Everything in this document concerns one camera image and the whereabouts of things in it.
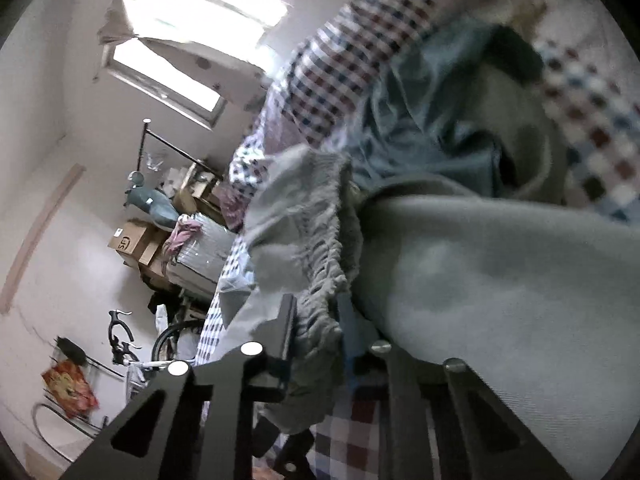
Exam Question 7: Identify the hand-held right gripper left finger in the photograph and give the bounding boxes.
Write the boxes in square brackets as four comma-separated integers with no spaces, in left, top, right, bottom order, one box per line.
[60,294,299,480]

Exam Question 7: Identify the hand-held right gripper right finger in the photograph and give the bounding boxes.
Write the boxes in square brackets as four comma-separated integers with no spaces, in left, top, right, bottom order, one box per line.
[337,296,573,480]

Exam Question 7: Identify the light blue towel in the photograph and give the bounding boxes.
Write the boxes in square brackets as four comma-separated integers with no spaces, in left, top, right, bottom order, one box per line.
[218,144,633,478]

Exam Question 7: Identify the teal shirt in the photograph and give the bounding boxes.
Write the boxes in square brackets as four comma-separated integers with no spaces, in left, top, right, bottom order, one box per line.
[345,15,546,198]

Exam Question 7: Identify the black clothes rack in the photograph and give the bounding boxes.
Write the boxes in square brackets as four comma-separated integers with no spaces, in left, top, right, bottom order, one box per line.
[135,118,223,176]

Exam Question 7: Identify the silver ribbed suitcase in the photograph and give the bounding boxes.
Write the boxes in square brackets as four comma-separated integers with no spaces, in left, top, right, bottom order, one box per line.
[165,212,238,306]

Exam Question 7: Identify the pink cloth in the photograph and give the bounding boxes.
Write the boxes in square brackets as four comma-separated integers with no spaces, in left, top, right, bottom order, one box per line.
[161,214,203,263]

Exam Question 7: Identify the cardboard boxes pile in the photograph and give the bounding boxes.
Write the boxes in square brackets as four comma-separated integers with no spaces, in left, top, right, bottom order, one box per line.
[172,162,226,226]

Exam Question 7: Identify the bicycle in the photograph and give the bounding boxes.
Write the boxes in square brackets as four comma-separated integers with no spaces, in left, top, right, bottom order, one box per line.
[107,310,206,401]

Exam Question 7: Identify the cardboard box with round logo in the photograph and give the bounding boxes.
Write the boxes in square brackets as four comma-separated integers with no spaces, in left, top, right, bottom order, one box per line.
[107,219,168,268]

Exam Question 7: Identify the blue plush toy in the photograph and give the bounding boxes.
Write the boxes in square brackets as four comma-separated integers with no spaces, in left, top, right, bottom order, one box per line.
[122,172,181,231]

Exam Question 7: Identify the olive garment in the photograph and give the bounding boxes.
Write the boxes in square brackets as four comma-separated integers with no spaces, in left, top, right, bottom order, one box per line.
[465,67,571,201]

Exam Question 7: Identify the checked bed sheet with lace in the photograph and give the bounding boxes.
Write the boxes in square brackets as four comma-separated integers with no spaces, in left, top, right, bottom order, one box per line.
[195,35,640,480]

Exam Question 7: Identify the window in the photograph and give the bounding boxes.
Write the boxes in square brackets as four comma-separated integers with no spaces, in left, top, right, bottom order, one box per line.
[102,0,293,128]

